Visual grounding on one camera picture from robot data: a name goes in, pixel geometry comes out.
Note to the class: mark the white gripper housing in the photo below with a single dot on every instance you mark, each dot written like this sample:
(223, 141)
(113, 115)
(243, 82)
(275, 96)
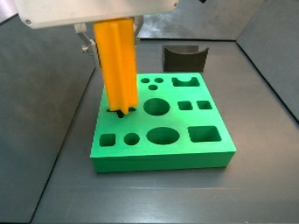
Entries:
(49, 13)

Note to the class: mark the orange star prism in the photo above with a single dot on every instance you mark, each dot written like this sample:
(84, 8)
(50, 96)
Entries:
(116, 51)

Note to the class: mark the green shape sorter board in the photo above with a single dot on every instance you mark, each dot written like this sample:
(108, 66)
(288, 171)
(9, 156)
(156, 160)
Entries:
(172, 131)

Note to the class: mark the black curved holder block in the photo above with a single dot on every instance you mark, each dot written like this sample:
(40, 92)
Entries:
(184, 58)

